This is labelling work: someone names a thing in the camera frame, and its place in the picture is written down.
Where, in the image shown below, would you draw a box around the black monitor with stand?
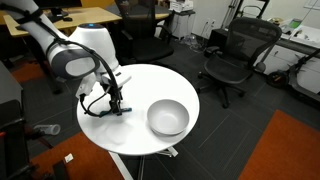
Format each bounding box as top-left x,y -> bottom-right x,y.
34,0 -> 83,18

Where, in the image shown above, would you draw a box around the black mesh office chair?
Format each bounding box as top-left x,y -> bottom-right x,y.
197,17 -> 283,109

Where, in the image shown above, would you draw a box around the teal capped marker pen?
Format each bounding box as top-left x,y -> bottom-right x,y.
99,107 -> 133,118

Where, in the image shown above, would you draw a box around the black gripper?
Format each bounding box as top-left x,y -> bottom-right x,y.
107,83 -> 125,116

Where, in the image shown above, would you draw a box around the dark desk with wood edge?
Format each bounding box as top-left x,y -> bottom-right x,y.
106,3 -> 171,21

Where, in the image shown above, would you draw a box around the white counter with dark top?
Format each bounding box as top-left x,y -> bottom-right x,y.
254,18 -> 320,95

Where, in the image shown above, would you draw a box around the white table base legs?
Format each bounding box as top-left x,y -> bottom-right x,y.
108,145 -> 179,180

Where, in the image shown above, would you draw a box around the grey round bowl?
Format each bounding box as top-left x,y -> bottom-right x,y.
146,98 -> 191,137

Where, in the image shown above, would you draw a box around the white small cabinet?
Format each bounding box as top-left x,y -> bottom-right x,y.
171,10 -> 196,40

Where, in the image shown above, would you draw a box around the black upright post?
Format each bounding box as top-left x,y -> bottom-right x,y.
51,160 -> 72,180

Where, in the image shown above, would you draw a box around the green box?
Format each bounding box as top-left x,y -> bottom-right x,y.
288,18 -> 303,30

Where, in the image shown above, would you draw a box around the black robot table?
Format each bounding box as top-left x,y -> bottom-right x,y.
0,60 -> 34,180

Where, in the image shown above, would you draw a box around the black floor box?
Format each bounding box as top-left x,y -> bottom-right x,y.
208,28 -> 232,52

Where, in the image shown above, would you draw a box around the white printer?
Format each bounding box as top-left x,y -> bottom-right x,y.
169,0 -> 194,14

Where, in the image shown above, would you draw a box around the white wall outlet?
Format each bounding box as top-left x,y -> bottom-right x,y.
204,18 -> 217,28

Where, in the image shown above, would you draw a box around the black electric scooter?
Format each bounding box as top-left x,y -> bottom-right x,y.
265,49 -> 320,103

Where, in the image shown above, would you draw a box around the small white paper tag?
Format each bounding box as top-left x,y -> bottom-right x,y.
63,153 -> 75,164

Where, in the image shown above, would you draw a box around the black clamp with orange handle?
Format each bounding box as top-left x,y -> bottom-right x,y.
0,117 -> 54,150

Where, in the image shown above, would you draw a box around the light wooden desk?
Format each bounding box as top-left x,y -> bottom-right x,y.
3,6 -> 123,38

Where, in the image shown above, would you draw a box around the black metal stand frame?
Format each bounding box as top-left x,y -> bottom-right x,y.
221,0 -> 272,21

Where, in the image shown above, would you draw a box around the black padded office chair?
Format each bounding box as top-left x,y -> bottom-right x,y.
114,0 -> 175,65

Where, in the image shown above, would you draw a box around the clear plastic cup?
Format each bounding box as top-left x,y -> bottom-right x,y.
33,123 -> 62,136

